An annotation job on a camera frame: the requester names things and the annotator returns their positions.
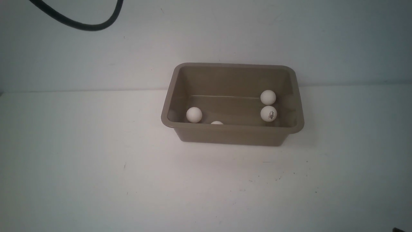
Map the tan plastic bin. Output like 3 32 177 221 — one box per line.
161 63 304 146

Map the white ping-pong ball with logo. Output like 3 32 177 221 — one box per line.
260 105 277 123

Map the plain white ping-pong ball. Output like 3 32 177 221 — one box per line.
260 90 276 106

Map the black camera cable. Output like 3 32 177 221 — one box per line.
28 0 124 32

